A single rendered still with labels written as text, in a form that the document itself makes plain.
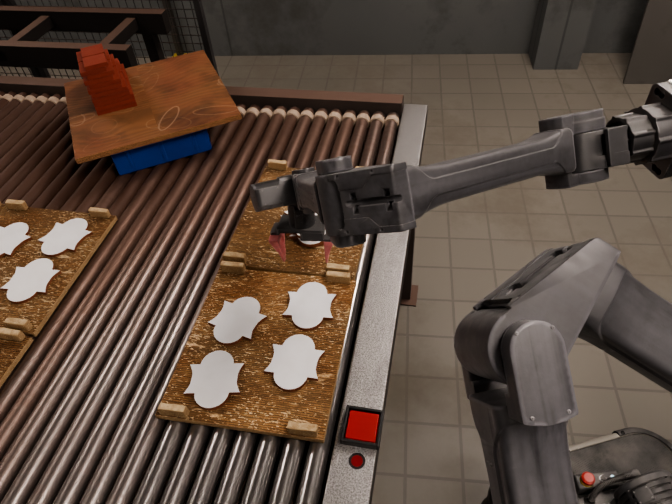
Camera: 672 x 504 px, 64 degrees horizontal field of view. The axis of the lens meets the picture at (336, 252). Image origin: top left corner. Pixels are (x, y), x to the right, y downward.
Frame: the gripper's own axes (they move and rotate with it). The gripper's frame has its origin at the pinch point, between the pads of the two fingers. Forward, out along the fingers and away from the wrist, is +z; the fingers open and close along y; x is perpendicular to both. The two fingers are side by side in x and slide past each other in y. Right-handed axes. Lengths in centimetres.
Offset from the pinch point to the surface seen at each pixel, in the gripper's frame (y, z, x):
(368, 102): -8, -8, -84
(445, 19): -45, 7, -322
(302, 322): 0.4, 12.7, 7.3
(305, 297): 0.8, 11.0, 0.3
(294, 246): 6.5, 8.1, -17.1
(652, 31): -171, 10, -282
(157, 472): 23, 23, 40
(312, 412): -4.8, 18.6, 27.4
